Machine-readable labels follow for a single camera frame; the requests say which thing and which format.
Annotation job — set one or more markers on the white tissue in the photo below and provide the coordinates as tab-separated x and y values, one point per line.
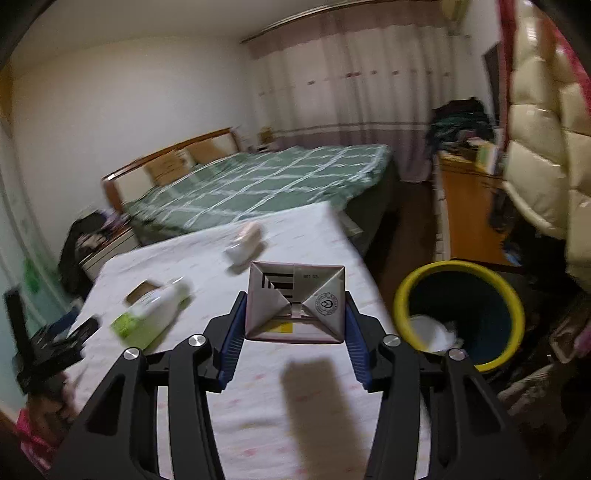
429	332

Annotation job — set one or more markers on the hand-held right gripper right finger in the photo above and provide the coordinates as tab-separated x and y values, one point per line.
358	350

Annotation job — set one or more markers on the white bottle with pink label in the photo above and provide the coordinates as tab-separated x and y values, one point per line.
244	242

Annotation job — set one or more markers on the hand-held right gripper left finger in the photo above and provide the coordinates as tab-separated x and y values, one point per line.
231	341

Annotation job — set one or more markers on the dark patterned garment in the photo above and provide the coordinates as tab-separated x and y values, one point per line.
554	392

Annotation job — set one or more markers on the black television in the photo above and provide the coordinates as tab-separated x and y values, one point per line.
493	74

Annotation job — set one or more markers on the wooden cabinet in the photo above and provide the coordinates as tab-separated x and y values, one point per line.
466	207

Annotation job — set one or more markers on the pink and white curtain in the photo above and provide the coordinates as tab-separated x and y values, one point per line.
346	69

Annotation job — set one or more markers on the wooden bed headboard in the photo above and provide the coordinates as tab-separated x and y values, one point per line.
134	180

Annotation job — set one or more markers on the pink milk carton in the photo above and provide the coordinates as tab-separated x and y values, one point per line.
295	300

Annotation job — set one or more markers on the clear jar with green lid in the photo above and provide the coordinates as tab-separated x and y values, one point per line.
157	309

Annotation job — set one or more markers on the cream puffer jacket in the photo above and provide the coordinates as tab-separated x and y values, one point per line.
545	138

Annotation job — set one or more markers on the bed with green plaid cover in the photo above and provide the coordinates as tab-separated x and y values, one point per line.
277	180

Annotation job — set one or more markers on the brown rectangular tray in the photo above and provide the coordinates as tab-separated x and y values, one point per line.
141	291

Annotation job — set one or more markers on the person's left forearm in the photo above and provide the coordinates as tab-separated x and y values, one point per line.
32	438

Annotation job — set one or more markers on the sliding wardrobe door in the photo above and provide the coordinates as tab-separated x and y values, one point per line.
18	258

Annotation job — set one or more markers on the person's left hand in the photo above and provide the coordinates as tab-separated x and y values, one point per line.
53	401

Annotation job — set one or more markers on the white wooden nightstand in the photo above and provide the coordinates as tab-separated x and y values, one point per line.
111	251

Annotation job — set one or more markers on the heap of mixed clothes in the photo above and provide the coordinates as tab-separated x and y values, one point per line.
457	120

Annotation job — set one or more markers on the yellow rimmed trash bin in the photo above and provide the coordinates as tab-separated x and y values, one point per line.
485	323

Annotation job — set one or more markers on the pile of dark clothes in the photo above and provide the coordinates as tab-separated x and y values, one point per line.
78	244

